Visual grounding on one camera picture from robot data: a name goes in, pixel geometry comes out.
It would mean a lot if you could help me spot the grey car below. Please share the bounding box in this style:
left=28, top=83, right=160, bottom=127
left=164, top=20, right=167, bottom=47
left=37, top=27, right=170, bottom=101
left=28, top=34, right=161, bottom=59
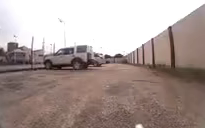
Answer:
left=89, top=55, right=107, bottom=67

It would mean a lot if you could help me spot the brown dirt road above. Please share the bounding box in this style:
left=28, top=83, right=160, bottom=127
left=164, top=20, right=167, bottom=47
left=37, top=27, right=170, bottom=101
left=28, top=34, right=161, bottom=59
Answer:
left=0, top=63, right=205, bottom=128

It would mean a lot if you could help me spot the white car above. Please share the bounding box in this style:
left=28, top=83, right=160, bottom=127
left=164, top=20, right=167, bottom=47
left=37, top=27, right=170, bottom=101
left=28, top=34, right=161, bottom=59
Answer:
left=43, top=44, right=95, bottom=71

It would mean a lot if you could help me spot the street lamp pole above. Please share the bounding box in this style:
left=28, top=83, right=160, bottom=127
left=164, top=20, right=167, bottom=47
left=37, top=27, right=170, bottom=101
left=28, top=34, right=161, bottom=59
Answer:
left=57, top=17, right=68, bottom=48

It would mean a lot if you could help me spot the pale building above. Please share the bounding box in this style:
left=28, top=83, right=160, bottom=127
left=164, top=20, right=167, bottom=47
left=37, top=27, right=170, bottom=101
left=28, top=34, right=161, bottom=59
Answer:
left=5, top=41, right=46, bottom=65

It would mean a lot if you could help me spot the pale wall with brown posts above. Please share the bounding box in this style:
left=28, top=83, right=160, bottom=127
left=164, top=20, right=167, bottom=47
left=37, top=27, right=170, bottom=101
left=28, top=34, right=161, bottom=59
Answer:
left=125, top=0, right=205, bottom=70

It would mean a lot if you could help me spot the low pale fence wall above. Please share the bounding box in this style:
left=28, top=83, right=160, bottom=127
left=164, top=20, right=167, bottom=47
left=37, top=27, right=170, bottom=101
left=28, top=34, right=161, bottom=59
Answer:
left=0, top=63, right=46, bottom=74

